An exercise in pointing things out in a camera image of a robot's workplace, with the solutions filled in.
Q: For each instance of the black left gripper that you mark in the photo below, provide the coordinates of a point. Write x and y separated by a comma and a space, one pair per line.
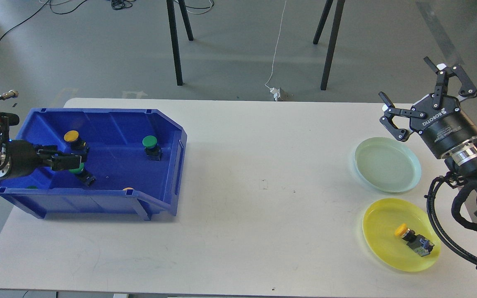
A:
23, 159

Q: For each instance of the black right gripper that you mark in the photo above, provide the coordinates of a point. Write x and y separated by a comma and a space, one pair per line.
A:
443, 124

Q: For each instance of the green push button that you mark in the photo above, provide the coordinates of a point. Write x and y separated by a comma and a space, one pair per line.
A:
152, 148
83, 175

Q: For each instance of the yellow push button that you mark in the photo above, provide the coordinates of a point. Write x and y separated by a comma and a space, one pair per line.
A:
419, 244
75, 141

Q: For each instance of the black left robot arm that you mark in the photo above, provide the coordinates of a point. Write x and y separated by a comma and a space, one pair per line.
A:
6, 121

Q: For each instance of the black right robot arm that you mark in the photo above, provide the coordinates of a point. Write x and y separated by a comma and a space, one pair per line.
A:
461, 162

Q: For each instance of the yellow push button back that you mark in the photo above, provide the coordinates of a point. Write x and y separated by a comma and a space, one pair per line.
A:
75, 141

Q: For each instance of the light green plate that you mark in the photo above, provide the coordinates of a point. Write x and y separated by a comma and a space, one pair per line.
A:
387, 165

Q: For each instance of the yellow plate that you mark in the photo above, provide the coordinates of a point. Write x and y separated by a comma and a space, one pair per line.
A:
379, 222

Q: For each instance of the blue plastic bin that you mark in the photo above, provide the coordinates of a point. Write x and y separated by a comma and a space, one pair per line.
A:
116, 158

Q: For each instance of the black tripod legs right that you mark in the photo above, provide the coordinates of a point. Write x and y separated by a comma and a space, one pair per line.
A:
333, 36

